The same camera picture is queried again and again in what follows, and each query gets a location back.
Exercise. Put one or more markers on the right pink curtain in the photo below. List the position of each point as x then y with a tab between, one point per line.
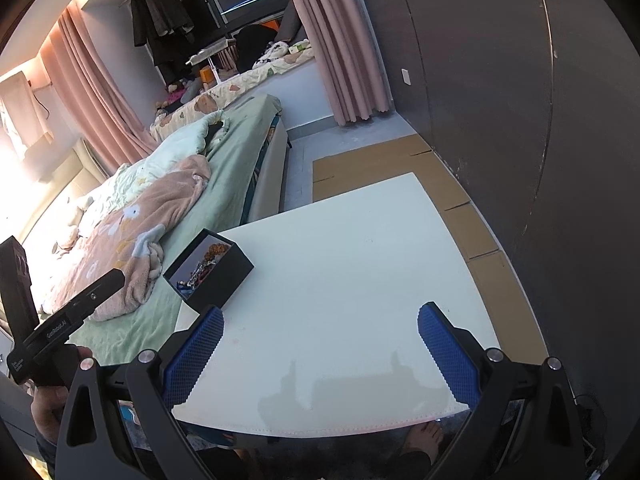
346	56

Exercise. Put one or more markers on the person's left hand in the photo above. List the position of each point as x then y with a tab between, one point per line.
47	406

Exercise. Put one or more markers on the hanging dark clothes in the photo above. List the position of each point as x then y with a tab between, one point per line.
164	27

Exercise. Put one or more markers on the floral window seat cushion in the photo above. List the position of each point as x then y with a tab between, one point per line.
279	59

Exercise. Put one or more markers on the flat brown cardboard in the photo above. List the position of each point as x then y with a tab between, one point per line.
505	300

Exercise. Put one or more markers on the person's bare foot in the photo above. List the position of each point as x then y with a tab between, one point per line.
424	439

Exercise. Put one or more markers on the left pink curtain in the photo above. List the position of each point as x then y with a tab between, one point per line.
86	88

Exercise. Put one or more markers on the green sheet bed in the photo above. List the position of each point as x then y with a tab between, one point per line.
232	151

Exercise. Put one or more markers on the pink duck fleece blanket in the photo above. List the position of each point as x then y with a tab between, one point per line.
128	240

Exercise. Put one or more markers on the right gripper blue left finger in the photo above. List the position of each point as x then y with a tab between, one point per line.
185	355

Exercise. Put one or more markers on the pink curtain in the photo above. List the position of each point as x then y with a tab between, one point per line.
346	56
86	88

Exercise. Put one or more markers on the black jewelry box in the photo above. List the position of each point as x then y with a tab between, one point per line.
208	271

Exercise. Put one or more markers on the dark brown wardrobe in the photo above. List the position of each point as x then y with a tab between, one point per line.
534	107

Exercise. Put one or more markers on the white wall switch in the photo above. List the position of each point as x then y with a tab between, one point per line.
406	77

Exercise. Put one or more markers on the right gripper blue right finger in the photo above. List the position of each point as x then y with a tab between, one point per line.
445	344

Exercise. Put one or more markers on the pale green pillow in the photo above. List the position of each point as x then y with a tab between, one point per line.
186	141

